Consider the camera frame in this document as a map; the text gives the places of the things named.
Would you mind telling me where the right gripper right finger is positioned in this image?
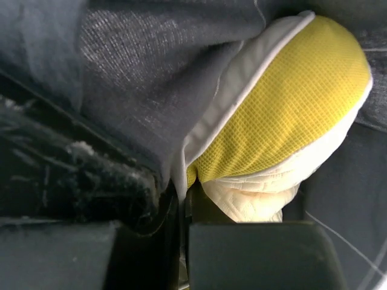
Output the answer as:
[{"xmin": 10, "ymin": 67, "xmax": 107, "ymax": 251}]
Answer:
[{"xmin": 184, "ymin": 187, "xmax": 235, "ymax": 289}]

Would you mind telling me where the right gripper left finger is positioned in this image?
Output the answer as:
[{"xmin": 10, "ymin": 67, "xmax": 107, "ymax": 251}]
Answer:
[{"xmin": 1, "ymin": 76, "xmax": 180, "ymax": 289}]

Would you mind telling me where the white pillow yellow edge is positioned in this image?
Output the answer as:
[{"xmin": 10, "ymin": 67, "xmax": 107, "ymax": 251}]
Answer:
[{"xmin": 171, "ymin": 11, "xmax": 373, "ymax": 222}]

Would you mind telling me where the dark grey checked pillowcase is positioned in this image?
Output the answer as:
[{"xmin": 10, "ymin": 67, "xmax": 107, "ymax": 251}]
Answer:
[{"xmin": 1, "ymin": 1, "xmax": 386, "ymax": 289}]

